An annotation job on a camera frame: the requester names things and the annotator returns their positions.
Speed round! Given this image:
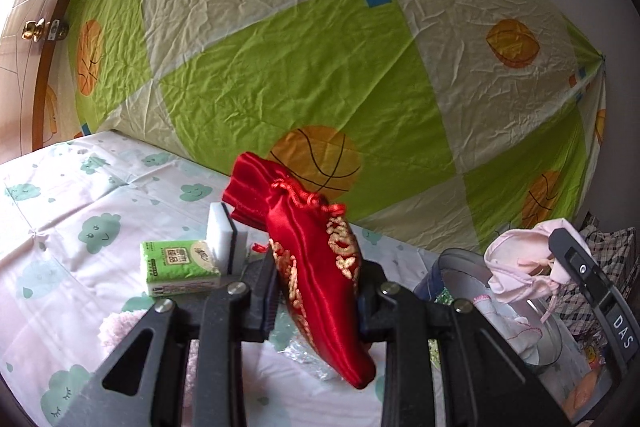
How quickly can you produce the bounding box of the white pink-trimmed towel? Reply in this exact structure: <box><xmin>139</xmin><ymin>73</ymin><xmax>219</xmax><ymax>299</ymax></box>
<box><xmin>473</xmin><ymin>295</ymin><xmax>542</xmax><ymax>365</ymax></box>

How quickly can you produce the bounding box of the pink drawstring pouch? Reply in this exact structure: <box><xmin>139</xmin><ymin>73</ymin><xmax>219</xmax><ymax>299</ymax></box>
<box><xmin>484</xmin><ymin>218</ymin><xmax>592</xmax><ymax>323</ymax></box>

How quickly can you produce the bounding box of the green tissue pack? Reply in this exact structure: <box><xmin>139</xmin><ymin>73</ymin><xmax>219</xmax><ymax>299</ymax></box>
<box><xmin>140</xmin><ymin>239</ymin><xmax>221</xmax><ymax>298</ymax></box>

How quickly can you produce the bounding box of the clear plastic bag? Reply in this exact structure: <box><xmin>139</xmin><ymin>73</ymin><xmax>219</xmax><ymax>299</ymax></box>
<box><xmin>280</xmin><ymin>335</ymin><xmax>337</xmax><ymax>381</ymax></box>

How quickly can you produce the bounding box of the red satin drawstring pouch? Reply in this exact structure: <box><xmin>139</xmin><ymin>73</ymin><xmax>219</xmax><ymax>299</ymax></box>
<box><xmin>222</xmin><ymin>152</ymin><xmax>376</xmax><ymax>389</ymax></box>

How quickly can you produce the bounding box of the plaid checked cloth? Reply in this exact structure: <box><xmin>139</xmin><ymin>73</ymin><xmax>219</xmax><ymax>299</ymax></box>
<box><xmin>554</xmin><ymin>213</ymin><xmax>640</xmax><ymax>338</ymax></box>

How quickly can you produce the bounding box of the round cookie tin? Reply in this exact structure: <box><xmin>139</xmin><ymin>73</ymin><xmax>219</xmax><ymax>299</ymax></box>
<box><xmin>413</xmin><ymin>247</ymin><xmax>622</xmax><ymax>427</ymax></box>

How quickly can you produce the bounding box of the white black sponge block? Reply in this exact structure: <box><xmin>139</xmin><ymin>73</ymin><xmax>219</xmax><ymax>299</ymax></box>
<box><xmin>205</xmin><ymin>202</ymin><xmax>248</xmax><ymax>275</ymax></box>

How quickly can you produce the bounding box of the cloud pattern table cloth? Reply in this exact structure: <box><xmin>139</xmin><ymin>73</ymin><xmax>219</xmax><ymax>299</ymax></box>
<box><xmin>1</xmin><ymin>132</ymin><xmax>436</xmax><ymax>426</ymax></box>

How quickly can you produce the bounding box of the green basketball pattern sheet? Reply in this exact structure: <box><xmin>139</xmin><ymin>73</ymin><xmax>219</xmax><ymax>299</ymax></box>
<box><xmin>43</xmin><ymin>0</ymin><xmax>605</xmax><ymax>251</ymax></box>

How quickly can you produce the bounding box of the brass door knob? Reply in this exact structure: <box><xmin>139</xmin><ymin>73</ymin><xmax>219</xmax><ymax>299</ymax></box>
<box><xmin>21</xmin><ymin>17</ymin><xmax>68</xmax><ymax>42</ymax></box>

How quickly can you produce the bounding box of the wooden door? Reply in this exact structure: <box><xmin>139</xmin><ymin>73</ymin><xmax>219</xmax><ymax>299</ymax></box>
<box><xmin>1</xmin><ymin>0</ymin><xmax>70</xmax><ymax>162</ymax></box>

